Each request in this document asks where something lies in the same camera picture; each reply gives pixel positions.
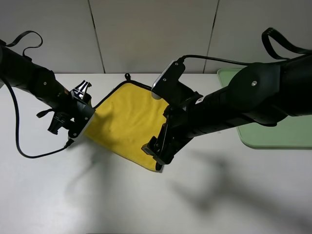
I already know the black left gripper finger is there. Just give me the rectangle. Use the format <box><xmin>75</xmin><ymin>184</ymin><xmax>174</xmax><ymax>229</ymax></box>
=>
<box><xmin>71</xmin><ymin>80</ymin><xmax>92</xmax><ymax>100</ymax></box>
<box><xmin>48</xmin><ymin>114</ymin><xmax>66</xmax><ymax>135</ymax></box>

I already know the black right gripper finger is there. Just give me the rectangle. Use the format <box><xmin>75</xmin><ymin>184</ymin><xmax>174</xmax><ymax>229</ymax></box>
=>
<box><xmin>153</xmin><ymin>146</ymin><xmax>175</xmax><ymax>171</ymax></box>
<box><xmin>141</xmin><ymin>136</ymin><xmax>157</xmax><ymax>156</ymax></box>

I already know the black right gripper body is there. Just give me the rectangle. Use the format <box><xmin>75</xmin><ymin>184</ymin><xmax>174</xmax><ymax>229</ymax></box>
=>
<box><xmin>156</xmin><ymin>97</ymin><xmax>207</xmax><ymax>156</ymax></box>

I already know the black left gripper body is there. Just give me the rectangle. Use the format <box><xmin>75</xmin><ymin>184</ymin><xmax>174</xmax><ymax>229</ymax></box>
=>
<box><xmin>54</xmin><ymin>94</ymin><xmax>91</xmax><ymax>130</ymax></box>

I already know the yellow towel with black trim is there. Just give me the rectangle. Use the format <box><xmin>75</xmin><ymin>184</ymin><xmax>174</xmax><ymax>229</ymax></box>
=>
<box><xmin>84</xmin><ymin>73</ymin><xmax>168</xmax><ymax>172</ymax></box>

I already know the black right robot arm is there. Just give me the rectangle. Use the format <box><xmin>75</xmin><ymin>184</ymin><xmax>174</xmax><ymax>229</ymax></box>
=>
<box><xmin>142</xmin><ymin>55</ymin><xmax>312</xmax><ymax>165</ymax></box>

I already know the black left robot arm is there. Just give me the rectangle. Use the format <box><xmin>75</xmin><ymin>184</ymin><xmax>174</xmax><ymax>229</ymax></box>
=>
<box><xmin>0</xmin><ymin>41</ymin><xmax>95</xmax><ymax>138</ymax></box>

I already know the light green plastic tray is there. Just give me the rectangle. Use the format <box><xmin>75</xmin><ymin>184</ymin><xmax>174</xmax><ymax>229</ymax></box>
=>
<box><xmin>216</xmin><ymin>68</ymin><xmax>312</xmax><ymax>150</ymax></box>

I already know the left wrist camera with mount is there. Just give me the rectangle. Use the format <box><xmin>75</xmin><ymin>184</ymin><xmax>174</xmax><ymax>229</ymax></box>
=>
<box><xmin>68</xmin><ymin>101</ymin><xmax>95</xmax><ymax>141</ymax></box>

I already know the black left camera cable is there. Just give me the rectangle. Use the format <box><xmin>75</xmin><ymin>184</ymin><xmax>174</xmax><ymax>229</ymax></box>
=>
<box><xmin>4</xmin><ymin>30</ymin><xmax>74</xmax><ymax>159</ymax></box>

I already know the black camera cable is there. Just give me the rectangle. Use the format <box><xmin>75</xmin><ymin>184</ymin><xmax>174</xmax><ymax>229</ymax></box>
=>
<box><xmin>179</xmin><ymin>28</ymin><xmax>312</xmax><ymax>67</ymax></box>
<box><xmin>4</xmin><ymin>30</ymin><xmax>74</xmax><ymax>159</ymax></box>

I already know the black right camera cable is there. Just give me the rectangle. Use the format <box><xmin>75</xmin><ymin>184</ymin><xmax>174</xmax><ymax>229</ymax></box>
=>
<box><xmin>179</xmin><ymin>28</ymin><xmax>312</xmax><ymax>67</ymax></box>

